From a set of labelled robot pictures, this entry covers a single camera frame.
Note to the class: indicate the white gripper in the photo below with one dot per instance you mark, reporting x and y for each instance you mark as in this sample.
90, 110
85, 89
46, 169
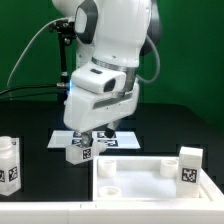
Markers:
85, 110

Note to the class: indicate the white square table top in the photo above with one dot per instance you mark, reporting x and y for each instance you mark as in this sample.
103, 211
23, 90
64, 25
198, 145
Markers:
139, 178

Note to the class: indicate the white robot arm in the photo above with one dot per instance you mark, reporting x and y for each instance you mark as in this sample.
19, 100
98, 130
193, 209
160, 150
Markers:
112, 34

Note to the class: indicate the white sheet with tags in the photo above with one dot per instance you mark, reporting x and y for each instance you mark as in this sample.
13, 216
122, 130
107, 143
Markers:
120, 140

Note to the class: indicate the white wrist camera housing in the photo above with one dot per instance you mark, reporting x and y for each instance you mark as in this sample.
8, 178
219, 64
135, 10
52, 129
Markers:
97, 79

